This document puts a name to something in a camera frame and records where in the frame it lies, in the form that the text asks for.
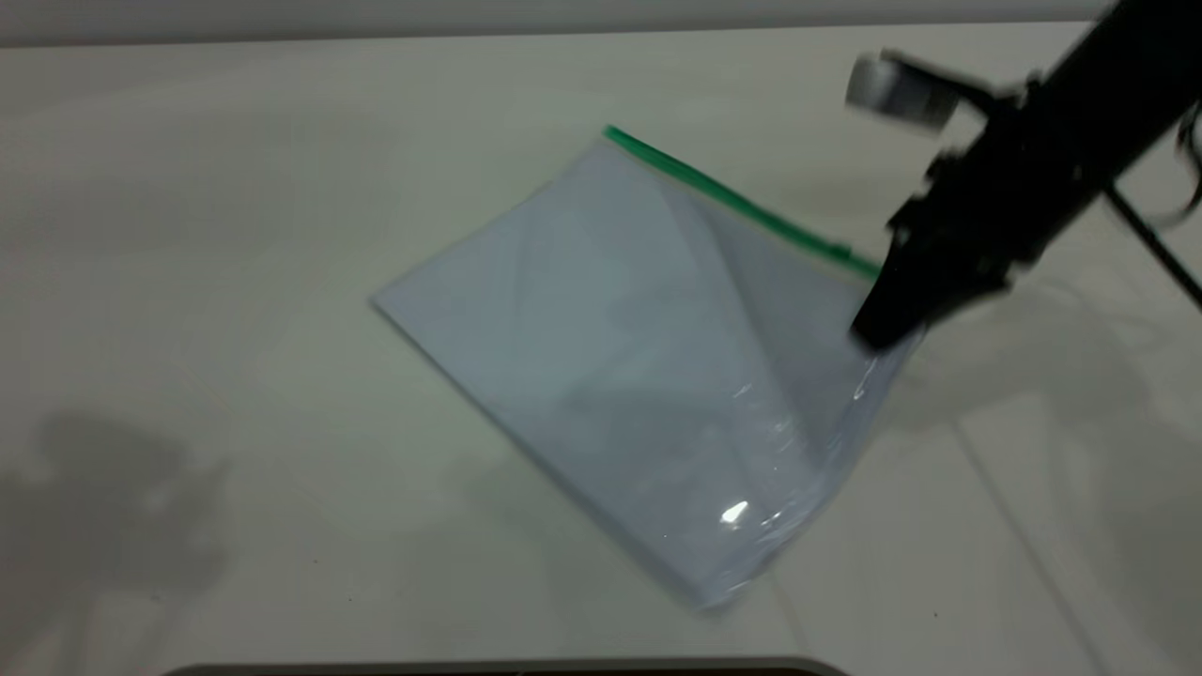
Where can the clear zip bag green strip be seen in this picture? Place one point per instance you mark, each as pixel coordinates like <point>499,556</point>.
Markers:
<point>648,376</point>

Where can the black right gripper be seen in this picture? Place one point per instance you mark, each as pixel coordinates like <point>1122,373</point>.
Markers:
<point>1005,188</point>

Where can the dark rounded base edge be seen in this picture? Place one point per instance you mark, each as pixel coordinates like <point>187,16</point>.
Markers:
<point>507,669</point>

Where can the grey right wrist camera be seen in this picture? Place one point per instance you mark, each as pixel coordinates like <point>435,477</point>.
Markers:
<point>901,89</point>

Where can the green zipper slider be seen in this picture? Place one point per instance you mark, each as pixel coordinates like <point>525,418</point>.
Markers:
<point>840,252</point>

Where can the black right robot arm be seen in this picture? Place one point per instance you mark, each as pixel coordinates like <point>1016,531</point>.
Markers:
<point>1127,75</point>

